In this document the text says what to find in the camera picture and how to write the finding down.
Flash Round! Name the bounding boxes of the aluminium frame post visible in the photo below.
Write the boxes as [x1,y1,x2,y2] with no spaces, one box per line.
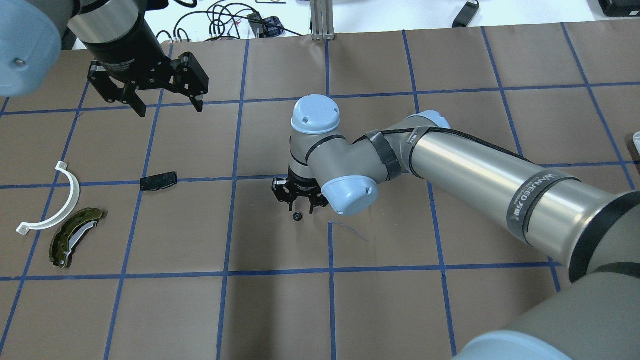
[309,0,336,41]

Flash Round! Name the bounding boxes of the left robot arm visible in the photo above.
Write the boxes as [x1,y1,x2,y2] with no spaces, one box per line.
[0,0,210,117]

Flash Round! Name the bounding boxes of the green brake shoe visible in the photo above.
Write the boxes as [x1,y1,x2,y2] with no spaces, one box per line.
[49,207,106,269]

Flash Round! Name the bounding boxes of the black brake pad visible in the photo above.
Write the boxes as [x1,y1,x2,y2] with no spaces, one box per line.
[139,171,178,192]

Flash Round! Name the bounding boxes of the black power adapter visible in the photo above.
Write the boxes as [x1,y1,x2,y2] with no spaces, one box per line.
[451,0,480,28]

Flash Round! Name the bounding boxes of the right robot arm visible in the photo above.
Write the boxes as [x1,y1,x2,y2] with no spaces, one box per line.
[272,95,640,360]

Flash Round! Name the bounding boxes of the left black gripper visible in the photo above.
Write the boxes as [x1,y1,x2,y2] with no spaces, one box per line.
[87,52,210,117]

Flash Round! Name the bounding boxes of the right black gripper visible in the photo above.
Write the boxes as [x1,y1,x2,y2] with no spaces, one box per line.
[271,168,329,215]

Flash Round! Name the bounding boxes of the white curved plastic part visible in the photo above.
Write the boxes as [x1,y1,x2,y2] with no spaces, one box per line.
[15,161,81,236]

